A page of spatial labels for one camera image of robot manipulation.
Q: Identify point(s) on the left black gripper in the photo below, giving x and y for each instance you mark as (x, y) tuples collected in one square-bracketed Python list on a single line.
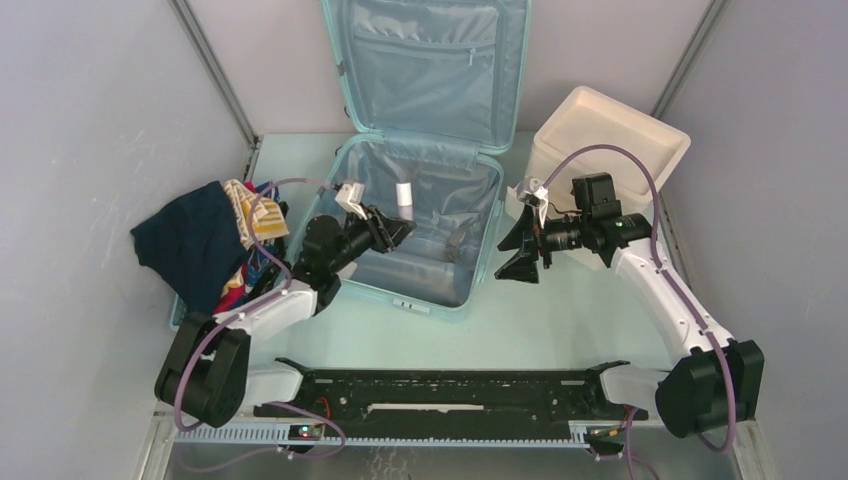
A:
[(386, 233)]

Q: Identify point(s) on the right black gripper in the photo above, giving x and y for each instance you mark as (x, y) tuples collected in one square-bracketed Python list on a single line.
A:
[(521, 266)]

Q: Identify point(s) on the white pink tube bottle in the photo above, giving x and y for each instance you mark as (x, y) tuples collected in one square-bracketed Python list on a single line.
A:
[(404, 201)]

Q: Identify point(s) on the yellow white striped garment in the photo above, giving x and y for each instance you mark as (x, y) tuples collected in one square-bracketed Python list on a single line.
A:
[(257, 217)]

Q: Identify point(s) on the light blue ribbed suitcase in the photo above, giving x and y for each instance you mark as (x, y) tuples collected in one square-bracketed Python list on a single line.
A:
[(433, 89)]

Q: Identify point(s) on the cream plastic drawer cabinet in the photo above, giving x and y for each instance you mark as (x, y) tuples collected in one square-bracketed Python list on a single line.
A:
[(587, 117)]

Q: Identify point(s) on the dark navy garment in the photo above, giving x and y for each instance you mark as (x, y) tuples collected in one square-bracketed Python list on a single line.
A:
[(193, 243)]

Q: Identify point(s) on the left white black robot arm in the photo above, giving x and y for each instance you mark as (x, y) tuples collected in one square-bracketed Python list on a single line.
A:
[(207, 373)]

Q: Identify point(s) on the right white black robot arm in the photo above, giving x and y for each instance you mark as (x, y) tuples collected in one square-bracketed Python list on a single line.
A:
[(715, 379)]

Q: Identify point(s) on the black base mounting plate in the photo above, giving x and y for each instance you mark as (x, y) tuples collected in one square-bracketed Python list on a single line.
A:
[(458, 405)]

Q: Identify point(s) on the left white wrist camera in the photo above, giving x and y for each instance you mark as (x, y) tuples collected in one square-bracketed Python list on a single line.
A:
[(349, 198)]

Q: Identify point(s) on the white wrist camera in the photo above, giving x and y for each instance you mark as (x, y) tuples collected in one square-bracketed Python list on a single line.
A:
[(349, 198), (532, 192)]

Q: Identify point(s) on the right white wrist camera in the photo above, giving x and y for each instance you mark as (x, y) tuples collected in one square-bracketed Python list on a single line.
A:
[(532, 192)]

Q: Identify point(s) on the aluminium frame rail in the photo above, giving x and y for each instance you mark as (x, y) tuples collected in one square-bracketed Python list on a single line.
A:
[(294, 432)]

